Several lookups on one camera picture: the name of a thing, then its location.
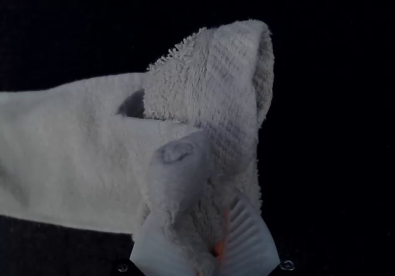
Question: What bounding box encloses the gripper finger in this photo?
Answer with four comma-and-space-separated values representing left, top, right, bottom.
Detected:
215, 195, 296, 276
116, 212, 214, 276

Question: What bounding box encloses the black mat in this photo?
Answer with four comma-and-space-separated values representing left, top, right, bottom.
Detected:
0, 0, 395, 276

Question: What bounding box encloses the pale towel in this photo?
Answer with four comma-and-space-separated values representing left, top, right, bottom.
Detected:
0, 19, 275, 276

